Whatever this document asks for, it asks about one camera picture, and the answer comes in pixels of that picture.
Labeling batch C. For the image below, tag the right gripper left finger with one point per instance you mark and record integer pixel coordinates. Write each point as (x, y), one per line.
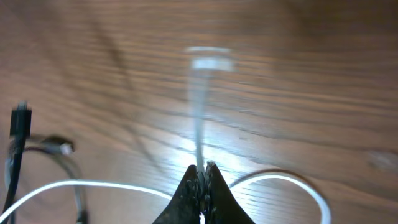
(183, 207)

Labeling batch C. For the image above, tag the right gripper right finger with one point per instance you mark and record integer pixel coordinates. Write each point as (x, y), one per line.
(220, 205)

